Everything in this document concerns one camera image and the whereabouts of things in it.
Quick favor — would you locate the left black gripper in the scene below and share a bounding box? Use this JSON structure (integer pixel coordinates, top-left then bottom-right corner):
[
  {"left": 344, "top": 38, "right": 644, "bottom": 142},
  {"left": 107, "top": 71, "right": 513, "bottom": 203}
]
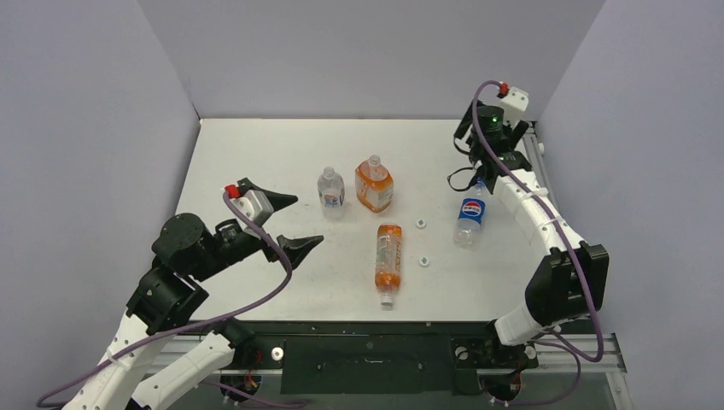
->
[{"left": 192, "top": 189, "right": 324, "bottom": 281}]

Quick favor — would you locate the clear water bottle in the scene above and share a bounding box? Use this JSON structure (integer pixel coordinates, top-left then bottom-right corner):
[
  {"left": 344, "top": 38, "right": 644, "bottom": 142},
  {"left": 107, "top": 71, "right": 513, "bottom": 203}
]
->
[{"left": 317, "top": 167, "right": 346, "bottom": 220}]

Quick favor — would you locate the wide orange drink bottle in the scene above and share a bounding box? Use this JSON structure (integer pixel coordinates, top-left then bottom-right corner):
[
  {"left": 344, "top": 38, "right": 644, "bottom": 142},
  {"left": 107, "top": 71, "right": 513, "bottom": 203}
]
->
[{"left": 355, "top": 155, "right": 394, "bottom": 213}]

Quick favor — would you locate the blue cap pepsi bottle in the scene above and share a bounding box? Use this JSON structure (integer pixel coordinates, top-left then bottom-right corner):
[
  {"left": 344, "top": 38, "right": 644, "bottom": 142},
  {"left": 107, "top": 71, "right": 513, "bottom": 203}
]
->
[{"left": 453, "top": 179, "right": 489, "bottom": 248}]

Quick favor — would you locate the slim orange drink bottle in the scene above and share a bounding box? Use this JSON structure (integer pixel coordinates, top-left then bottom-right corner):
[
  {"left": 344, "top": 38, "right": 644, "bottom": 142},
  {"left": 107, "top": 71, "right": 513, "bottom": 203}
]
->
[{"left": 374, "top": 223, "right": 402, "bottom": 310}]

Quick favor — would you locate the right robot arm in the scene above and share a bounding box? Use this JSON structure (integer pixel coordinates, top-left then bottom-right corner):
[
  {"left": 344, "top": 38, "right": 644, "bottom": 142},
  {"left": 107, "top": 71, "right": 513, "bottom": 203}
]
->
[{"left": 453, "top": 99, "right": 610, "bottom": 365}]

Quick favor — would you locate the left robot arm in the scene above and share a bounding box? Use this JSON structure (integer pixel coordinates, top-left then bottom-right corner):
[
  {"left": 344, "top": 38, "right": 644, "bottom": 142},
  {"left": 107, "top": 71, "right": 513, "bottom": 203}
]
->
[{"left": 66, "top": 179, "right": 323, "bottom": 409}]

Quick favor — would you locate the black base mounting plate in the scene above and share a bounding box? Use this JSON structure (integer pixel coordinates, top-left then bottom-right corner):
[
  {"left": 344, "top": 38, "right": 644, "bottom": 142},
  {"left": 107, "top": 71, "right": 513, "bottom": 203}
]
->
[{"left": 219, "top": 321, "right": 539, "bottom": 395}]

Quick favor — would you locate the aluminium frame rail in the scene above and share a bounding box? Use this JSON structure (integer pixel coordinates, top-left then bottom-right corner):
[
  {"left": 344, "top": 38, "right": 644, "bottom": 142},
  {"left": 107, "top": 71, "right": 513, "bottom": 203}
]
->
[{"left": 517, "top": 120, "right": 577, "bottom": 267}]

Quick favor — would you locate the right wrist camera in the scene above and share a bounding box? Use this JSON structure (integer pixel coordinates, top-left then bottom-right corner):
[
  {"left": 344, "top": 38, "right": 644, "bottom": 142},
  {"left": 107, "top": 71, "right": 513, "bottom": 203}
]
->
[{"left": 498, "top": 82, "right": 529, "bottom": 129}]

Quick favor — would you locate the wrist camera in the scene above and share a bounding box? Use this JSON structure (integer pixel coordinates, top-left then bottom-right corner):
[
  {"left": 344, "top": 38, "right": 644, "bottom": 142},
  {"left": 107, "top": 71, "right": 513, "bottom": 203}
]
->
[
  {"left": 224, "top": 184, "right": 274, "bottom": 227},
  {"left": 498, "top": 82, "right": 529, "bottom": 129}
]

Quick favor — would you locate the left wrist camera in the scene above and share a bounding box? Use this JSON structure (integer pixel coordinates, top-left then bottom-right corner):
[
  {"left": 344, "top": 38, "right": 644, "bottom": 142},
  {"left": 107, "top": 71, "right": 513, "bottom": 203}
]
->
[{"left": 224, "top": 184, "right": 274, "bottom": 227}]

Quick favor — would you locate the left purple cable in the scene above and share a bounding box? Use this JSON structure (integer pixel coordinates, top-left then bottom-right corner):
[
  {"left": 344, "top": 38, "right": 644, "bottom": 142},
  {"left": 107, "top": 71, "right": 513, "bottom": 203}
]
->
[{"left": 36, "top": 192, "right": 311, "bottom": 410}]

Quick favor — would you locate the purple cable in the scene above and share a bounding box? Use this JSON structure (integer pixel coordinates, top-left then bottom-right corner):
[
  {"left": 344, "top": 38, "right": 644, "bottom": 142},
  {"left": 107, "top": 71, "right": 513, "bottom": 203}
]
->
[
  {"left": 470, "top": 79, "right": 605, "bottom": 408},
  {"left": 36, "top": 192, "right": 311, "bottom": 410}
]

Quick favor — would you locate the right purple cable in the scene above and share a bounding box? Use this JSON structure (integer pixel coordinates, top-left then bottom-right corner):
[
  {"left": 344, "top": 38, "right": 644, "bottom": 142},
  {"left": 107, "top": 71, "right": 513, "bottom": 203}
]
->
[{"left": 470, "top": 79, "right": 605, "bottom": 408}]

